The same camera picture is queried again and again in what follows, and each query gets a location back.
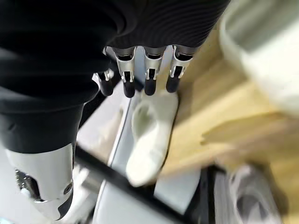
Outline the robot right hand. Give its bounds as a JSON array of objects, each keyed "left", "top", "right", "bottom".
[{"left": 0, "top": 0, "right": 231, "bottom": 221}]

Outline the white shoe rack shelf board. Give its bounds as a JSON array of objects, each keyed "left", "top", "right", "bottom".
[{"left": 76, "top": 80, "right": 203, "bottom": 224}]

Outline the grey and white sneaker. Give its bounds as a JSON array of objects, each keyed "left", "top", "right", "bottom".
[{"left": 216, "top": 164, "right": 285, "bottom": 224}]

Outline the black shoe rack frame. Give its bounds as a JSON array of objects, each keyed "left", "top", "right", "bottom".
[{"left": 74, "top": 146, "right": 219, "bottom": 224}]

